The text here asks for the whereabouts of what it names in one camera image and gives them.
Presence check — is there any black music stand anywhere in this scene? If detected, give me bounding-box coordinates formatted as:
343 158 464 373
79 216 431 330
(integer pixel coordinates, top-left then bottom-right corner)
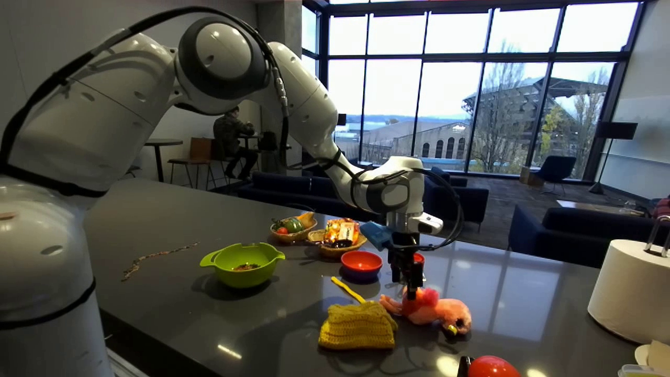
587 122 640 199

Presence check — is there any round cafe table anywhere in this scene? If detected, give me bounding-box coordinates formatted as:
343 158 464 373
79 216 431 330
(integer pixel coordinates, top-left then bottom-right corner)
143 137 187 182

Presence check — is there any thin bead chain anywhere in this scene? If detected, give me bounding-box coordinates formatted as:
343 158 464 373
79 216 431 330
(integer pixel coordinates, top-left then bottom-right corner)
120 240 201 282

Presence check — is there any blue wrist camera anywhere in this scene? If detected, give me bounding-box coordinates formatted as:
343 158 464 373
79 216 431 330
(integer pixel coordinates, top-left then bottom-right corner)
359 220 396 253

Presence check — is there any wooden stool chair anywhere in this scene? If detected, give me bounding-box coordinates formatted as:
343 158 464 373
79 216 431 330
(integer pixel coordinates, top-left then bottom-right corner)
165 137 217 191

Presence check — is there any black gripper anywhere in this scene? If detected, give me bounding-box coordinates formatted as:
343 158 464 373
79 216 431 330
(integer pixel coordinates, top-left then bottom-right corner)
386 230 426 302

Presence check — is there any green bowl with spout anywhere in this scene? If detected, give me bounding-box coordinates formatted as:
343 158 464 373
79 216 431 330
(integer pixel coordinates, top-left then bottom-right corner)
199 240 288 291

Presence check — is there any blue armchair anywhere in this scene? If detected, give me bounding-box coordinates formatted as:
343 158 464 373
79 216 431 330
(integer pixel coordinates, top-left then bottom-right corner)
424 165 491 227

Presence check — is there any yellow knitted cloth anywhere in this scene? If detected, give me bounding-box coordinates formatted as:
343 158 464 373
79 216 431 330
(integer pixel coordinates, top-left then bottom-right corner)
315 274 399 351

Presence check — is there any wicker basket with bread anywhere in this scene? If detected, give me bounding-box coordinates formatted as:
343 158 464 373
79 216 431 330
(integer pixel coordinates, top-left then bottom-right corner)
305 218 371 259

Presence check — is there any white paper roll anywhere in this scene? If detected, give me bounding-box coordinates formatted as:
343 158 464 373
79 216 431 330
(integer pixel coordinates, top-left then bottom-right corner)
587 239 670 348

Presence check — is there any seated person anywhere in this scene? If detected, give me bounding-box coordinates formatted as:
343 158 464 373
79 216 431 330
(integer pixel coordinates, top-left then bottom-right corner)
211 107 261 182

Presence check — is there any red round object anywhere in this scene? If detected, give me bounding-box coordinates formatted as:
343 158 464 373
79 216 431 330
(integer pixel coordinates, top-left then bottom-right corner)
458 355 524 377

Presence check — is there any dark blue couch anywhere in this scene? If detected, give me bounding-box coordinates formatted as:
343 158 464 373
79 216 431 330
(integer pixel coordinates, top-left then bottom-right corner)
507 203 664 271

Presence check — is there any orange bowl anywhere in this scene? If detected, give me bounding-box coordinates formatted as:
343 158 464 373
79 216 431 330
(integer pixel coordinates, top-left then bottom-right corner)
339 249 386 282

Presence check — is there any dark armchair by window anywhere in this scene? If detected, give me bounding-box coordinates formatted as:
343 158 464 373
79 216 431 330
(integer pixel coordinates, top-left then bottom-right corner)
527 156 579 188

